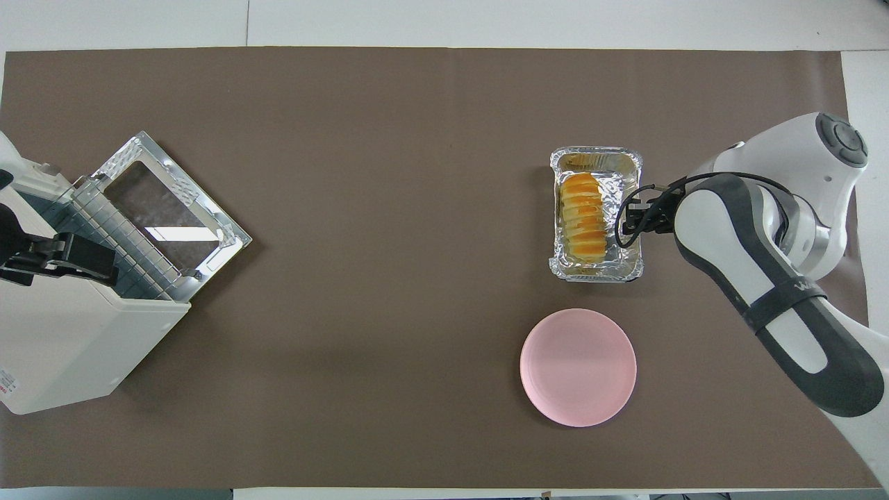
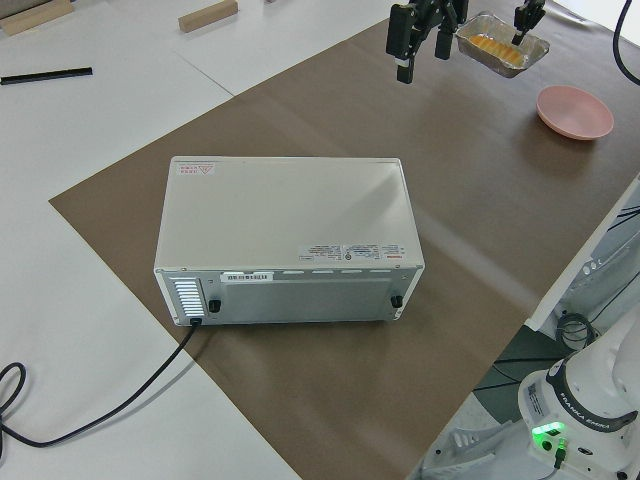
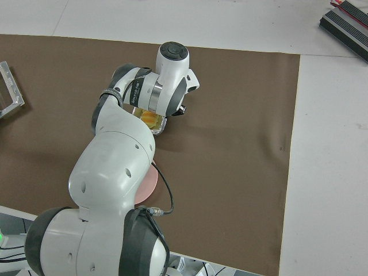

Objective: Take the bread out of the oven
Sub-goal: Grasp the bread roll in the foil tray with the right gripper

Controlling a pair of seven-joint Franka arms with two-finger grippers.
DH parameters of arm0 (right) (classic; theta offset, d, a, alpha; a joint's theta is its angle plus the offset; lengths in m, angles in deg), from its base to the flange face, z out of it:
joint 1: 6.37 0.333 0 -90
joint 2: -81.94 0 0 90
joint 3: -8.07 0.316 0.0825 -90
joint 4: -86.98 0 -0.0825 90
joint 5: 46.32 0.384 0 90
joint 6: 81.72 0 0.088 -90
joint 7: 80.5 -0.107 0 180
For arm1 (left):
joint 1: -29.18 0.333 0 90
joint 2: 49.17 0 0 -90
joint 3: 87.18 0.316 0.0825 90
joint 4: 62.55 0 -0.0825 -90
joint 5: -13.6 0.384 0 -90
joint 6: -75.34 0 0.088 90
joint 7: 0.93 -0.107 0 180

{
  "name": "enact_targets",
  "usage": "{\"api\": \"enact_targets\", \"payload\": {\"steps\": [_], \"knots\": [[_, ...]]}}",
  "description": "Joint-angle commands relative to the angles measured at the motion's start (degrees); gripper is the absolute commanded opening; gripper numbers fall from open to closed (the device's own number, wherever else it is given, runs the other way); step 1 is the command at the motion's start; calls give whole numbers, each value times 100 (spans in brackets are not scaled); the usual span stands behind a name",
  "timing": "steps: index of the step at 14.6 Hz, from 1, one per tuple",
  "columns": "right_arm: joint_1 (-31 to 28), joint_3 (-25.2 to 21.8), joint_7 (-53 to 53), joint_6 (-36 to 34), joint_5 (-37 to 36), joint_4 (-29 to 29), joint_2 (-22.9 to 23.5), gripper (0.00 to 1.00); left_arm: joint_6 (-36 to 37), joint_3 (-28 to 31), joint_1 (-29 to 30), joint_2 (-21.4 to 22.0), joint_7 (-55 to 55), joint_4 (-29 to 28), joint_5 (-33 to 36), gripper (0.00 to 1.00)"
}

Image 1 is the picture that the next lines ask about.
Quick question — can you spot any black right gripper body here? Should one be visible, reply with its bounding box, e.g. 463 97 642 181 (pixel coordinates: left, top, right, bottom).
642 186 678 238

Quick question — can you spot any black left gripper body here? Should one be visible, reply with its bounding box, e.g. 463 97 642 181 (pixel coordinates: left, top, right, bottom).
0 206 70 288

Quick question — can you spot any sliced golden bread loaf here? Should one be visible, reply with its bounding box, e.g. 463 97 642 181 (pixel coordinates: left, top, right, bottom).
560 172 611 264

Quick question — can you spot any aluminium foil tray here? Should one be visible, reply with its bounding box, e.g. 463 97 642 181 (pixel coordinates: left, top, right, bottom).
549 145 645 284

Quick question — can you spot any glass oven door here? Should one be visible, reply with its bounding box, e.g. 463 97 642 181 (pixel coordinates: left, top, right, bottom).
92 131 253 303

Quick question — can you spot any white toaster oven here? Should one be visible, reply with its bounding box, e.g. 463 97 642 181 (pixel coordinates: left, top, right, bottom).
0 148 192 416

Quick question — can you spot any pink round plate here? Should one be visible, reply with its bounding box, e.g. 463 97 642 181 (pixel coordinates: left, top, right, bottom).
520 308 638 428

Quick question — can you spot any brown table mat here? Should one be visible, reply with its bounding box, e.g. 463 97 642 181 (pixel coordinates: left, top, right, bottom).
0 47 884 489

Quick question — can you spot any metal oven wire rack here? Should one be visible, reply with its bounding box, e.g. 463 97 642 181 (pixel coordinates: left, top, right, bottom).
68 176 192 303

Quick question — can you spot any black printed velcro strap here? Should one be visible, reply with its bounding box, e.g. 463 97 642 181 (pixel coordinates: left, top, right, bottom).
741 276 829 336

